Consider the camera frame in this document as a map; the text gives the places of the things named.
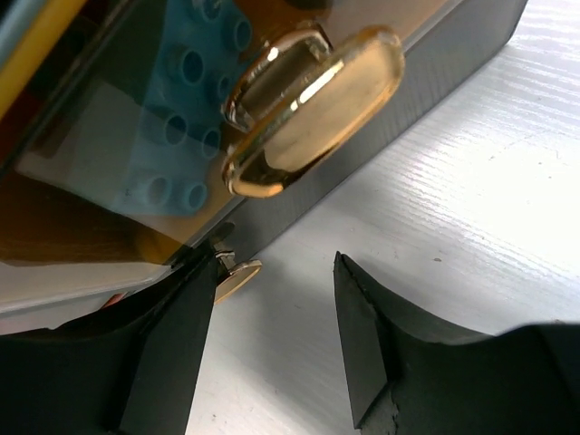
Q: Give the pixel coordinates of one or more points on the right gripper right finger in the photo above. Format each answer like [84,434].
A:
[409,371]

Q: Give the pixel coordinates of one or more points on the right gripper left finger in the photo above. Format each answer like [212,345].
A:
[131,368]

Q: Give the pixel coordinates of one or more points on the large teal lego brick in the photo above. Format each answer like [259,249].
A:
[176,61]

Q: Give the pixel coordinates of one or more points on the clear drawer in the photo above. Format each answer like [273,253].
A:
[158,136]

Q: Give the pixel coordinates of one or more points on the teal orange drawer cabinet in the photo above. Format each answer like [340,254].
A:
[430,90]

